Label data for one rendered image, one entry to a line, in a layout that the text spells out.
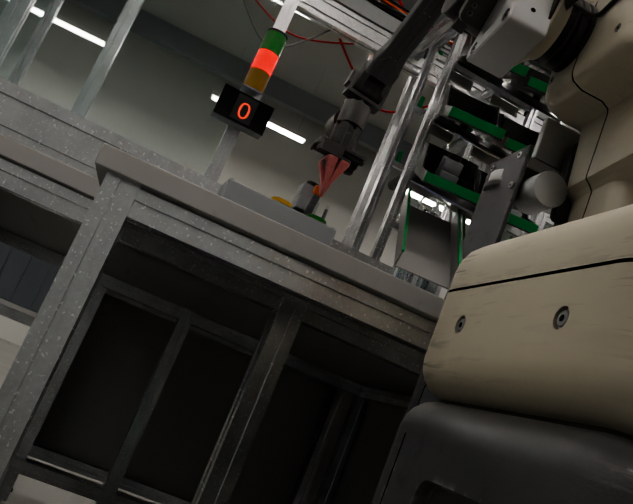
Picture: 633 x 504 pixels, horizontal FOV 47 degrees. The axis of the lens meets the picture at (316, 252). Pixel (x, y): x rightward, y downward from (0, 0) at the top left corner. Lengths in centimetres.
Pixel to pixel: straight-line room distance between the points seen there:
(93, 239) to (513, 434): 67
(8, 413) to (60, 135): 52
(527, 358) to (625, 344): 7
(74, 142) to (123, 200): 36
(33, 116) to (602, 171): 89
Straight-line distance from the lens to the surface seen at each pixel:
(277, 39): 171
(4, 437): 95
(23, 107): 131
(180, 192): 94
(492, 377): 44
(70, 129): 131
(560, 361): 38
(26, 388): 94
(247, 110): 163
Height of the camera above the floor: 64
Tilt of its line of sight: 12 degrees up
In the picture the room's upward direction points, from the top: 22 degrees clockwise
